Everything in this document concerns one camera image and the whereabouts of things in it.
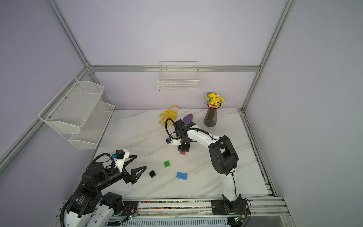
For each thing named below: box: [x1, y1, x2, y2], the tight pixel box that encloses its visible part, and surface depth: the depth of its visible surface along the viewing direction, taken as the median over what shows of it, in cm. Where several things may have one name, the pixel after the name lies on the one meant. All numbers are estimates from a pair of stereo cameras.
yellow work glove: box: [158, 105, 181, 127], surface depth 120 cm
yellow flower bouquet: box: [203, 93, 227, 109], surface depth 95 cm
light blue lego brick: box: [175, 172, 188, 181], surface depth 85 cm
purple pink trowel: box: [182, 113, 193, 124], surface depth 117 cm
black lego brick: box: [148, 170, 157, 179], surface depth 86 cm
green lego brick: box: [163, 160, 171, 168], surface depth 90 cm
